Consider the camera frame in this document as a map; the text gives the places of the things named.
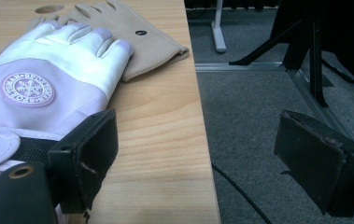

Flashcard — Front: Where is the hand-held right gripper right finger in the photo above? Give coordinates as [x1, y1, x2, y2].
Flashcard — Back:
[274, 109, 354, 218]

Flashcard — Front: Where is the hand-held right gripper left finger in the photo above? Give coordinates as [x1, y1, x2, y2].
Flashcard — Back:
[48, 108, 119, 215]

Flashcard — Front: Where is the white and purple ski glove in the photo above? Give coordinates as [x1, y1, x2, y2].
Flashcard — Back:
[0, 21, 135, 224]

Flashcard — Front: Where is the black chair base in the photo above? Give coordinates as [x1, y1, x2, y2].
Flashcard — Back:
[229, 17, 354, 108]

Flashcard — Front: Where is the beige glove with black button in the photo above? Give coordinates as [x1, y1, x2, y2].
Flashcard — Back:
[24, 0, 191, 83]

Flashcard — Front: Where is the metal floor rail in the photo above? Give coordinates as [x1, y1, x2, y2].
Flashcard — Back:
[194, 61, 290, 73]
[286, 68, 353, 138]

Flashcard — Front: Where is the black floor cable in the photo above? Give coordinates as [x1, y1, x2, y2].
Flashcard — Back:
[211, 162, 274, 224]

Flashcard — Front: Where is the white desk frame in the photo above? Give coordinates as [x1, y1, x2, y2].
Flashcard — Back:
[211, 0, 228, 54]

